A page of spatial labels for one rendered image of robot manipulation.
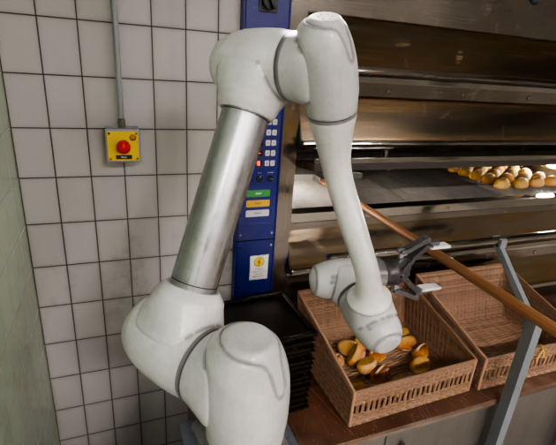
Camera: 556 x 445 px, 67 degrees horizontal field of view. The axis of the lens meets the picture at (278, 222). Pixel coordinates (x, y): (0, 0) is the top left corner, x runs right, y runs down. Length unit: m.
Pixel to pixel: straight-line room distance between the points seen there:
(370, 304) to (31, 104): 1.08
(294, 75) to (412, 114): 1.06
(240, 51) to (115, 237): 0.86
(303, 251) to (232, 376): 1.05
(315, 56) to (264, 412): 0.62
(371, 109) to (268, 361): 1.19
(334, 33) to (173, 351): 0.64
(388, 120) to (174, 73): 0.83
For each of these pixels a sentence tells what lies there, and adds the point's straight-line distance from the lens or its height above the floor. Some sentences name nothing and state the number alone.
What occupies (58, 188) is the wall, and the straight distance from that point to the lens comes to 1.48.
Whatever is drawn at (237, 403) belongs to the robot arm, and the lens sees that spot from 0.77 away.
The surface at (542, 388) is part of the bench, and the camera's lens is 2.12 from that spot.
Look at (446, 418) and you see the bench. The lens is 1.80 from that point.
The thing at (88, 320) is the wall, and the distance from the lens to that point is 1.68.
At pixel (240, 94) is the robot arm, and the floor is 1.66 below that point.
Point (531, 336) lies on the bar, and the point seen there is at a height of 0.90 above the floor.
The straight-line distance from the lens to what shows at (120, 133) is 1.36.
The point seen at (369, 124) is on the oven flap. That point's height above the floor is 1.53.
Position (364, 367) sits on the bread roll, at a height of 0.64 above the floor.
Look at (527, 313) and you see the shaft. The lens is 1.22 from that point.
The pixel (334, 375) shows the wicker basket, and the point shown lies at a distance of 1.60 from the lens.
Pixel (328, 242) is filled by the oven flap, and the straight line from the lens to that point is 1.78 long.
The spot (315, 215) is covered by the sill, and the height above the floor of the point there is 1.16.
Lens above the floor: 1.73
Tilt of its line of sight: 21 degrees down
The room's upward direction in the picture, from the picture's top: 4 degrees clockwise
